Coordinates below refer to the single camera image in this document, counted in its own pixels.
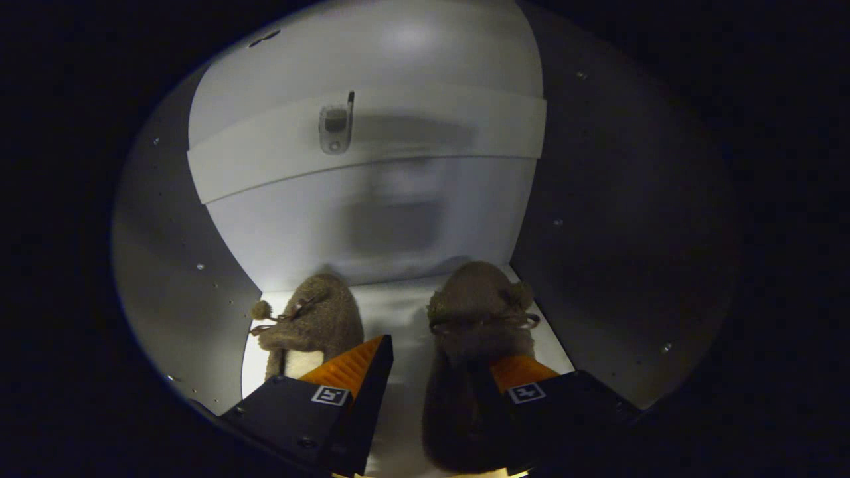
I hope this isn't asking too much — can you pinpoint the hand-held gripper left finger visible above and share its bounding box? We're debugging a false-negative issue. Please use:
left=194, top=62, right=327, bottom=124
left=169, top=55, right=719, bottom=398
left=219, top=334, right=394, bottom=477

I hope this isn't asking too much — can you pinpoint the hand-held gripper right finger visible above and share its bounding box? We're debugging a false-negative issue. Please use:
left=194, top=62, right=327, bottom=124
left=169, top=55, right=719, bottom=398
left=475, top=355, right=641, bottom=475

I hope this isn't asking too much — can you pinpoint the fuzzy brown shoe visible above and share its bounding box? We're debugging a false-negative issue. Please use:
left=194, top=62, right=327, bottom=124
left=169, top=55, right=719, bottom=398
left=249, top=272, right=365, bottom=382
left=422, top=260, right=540, bottom=473

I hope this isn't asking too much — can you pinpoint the grey shoe cabinet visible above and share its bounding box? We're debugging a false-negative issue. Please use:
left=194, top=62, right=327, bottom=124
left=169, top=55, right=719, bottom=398
left=110, top=0, right=741, bottom=478

